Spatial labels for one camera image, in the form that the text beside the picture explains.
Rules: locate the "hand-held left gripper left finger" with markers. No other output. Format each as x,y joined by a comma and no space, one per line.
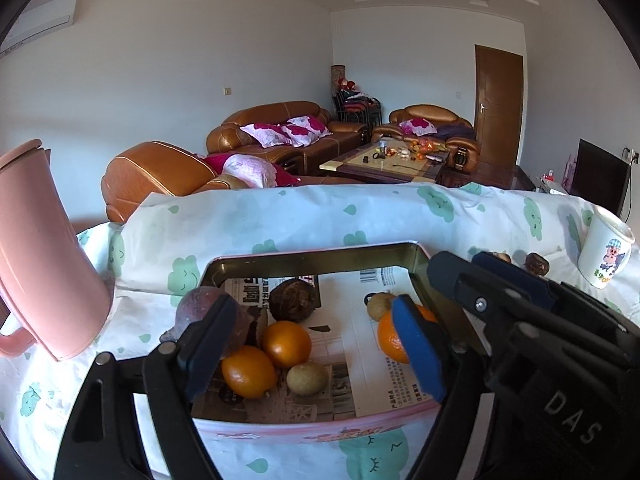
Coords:
210,345

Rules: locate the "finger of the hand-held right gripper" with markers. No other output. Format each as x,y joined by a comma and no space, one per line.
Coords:
520,280
470,290

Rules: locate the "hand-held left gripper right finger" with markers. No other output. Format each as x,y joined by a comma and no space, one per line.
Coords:
417,355

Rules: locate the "orange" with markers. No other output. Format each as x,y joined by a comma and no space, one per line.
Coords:
249,372
286,345
390,340

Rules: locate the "large purple passion fruit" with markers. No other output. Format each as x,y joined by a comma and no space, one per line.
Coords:
200,310

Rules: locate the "small yellow-brown fruit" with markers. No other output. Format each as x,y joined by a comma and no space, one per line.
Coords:
307,379
381,306

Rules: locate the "dark brown passion fruit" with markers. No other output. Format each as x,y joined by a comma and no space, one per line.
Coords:
537,265
292,302

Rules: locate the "pink tin box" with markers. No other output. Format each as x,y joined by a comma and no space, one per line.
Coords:
300,430

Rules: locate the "small round layered cake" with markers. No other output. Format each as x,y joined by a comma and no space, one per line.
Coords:
501,257

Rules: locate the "printed paper sheet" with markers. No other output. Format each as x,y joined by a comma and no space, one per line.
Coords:
360,360

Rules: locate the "white cartoon mug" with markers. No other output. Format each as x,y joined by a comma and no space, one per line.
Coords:
600,255

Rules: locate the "pink bag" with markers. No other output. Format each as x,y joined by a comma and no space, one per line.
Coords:
568,175

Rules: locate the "black television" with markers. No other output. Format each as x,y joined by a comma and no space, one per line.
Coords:
597,175

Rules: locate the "pile of small snack items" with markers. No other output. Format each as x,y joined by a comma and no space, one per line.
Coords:
420,147

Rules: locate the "white cloud-print tablecloth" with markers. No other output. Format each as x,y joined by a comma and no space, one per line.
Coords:
300,220

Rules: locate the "dark purple blanket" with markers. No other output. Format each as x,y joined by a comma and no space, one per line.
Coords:
455,132

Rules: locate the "pink floral cushion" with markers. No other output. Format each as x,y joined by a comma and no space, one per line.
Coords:
417,126
265,135
306,130

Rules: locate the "wooden coffee table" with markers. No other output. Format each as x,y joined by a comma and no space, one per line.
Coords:
350,162

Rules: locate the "brown wooden door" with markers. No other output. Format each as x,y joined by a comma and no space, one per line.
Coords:
500,105

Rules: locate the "pale pink cushion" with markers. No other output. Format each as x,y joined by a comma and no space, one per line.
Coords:
250,170

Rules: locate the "brown leather armchair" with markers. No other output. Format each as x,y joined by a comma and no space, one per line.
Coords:
430,112

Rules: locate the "brown leather sofa with piping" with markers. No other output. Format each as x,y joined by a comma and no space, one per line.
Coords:
150,170

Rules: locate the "pink electric kettle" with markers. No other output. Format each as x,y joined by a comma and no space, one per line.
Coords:
40,260

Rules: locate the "stack of dark chairs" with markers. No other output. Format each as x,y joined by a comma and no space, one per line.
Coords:
356,107

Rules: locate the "long brown leather sofa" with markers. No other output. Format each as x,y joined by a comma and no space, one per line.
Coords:
270,112

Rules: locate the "tall woven cylinder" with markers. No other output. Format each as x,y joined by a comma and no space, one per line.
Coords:
338,75

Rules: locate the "white air conditioner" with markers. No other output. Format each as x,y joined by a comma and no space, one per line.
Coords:
40,22

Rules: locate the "wall power outlet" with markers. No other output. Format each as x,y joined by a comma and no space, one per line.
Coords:
632,156

